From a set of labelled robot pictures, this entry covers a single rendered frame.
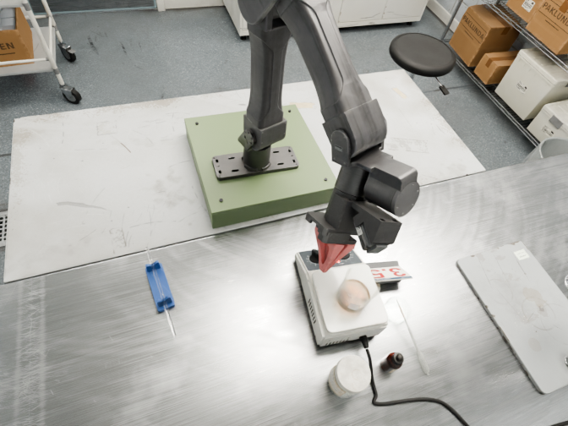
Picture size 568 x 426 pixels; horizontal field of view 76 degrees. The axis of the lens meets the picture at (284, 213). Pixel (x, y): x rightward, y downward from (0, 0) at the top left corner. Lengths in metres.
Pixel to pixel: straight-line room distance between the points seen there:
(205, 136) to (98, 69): 2.04
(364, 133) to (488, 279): 0.54
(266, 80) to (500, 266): 0.68
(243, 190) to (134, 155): 0.32
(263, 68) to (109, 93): 2.10
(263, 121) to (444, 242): 0.52
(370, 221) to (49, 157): 0.80
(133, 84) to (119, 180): 1.82
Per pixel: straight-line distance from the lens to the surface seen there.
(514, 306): 0.96
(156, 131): 1.06
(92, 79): 2.86
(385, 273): 0.83
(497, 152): 2.86
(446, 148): 1.19
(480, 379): 0.87
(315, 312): 0.71
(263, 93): 0.70
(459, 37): 3.38
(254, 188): 0.83
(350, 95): 0.54
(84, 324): 0.81
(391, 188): 0.54
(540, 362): 0.94
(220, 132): 0.96
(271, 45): 0.65
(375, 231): 0.53
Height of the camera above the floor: 1.62
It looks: 55 degrees down
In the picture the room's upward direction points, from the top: 11 degrees clockwise
